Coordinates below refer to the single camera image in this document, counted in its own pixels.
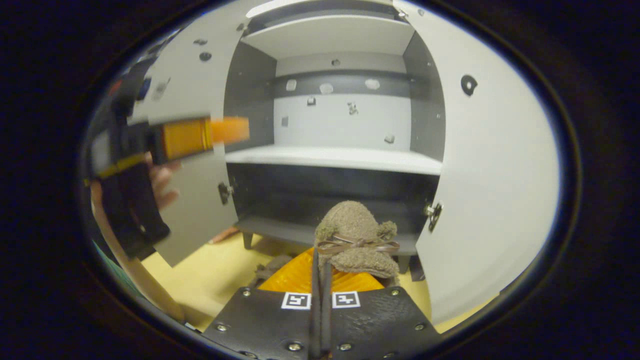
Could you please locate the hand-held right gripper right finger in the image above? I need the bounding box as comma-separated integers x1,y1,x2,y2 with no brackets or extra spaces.
321,260,443,360

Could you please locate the brown fuzzy shoe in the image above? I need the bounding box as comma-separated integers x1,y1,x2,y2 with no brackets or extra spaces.
314,200,401,279
252,255,296,286

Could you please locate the white shoe cabinet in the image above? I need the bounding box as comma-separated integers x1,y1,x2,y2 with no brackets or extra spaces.
222,0,447,276

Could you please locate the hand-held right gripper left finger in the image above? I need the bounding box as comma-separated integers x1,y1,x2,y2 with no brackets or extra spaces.
202,247,322,360

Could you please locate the person's green shirt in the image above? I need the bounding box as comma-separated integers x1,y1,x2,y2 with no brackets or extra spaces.
92,239,132,297

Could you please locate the white cabinet door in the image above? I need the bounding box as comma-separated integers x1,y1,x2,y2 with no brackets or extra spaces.
392,0,561,326
125,10,251,268

